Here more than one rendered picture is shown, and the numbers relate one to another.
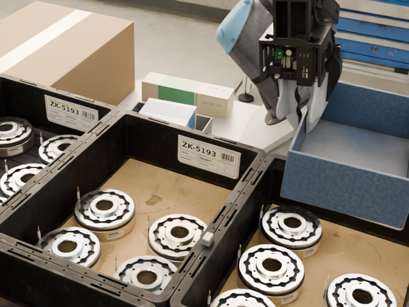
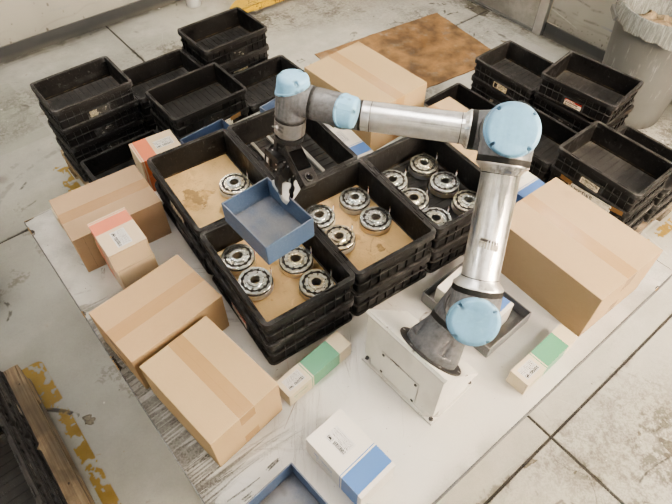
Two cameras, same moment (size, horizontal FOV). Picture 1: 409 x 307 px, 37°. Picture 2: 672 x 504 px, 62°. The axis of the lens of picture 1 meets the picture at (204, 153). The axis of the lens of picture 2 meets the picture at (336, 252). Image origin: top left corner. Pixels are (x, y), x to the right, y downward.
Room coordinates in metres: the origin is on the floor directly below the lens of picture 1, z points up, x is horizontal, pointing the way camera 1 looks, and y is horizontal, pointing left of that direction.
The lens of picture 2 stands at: (1.35, -0.95, 2.19)
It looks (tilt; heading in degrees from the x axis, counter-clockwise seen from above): 51 degrees down; 122
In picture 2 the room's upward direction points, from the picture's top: 1 degrees clockwise
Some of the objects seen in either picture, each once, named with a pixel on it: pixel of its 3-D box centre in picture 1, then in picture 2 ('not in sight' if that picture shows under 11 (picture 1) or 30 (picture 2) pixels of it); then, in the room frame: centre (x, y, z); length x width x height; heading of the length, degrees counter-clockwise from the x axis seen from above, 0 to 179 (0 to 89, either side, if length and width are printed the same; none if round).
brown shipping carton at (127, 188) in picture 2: not in sight; (112, 217); (0.01, -0.25, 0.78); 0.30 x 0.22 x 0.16; 69
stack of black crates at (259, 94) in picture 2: not in sight; (269, 106); (-0.33, 1.02, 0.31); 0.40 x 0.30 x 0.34; 72
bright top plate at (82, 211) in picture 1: (104, 208); (375, 218); (0.80, 0.16, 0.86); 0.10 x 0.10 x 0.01
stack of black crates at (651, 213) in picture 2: not in sight; (636, 173); (1.50, 1.64, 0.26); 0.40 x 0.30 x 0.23; 162
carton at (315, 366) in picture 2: not in sight; (314, 367); (0.89, -0.33, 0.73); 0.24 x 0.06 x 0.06; 77
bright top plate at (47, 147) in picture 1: (66, 150); (435, 218); (0.97, 0.27, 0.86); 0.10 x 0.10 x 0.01
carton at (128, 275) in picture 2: not in sight; (127, 254); (0.20, -0.36, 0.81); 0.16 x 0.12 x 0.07; 162
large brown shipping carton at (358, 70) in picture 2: not in sight; (363, 95); (0.39, 0.78, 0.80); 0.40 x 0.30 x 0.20; 164
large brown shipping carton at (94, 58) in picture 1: (44, 75); (566, 253); (1.37, 0.41, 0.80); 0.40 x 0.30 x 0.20; 160
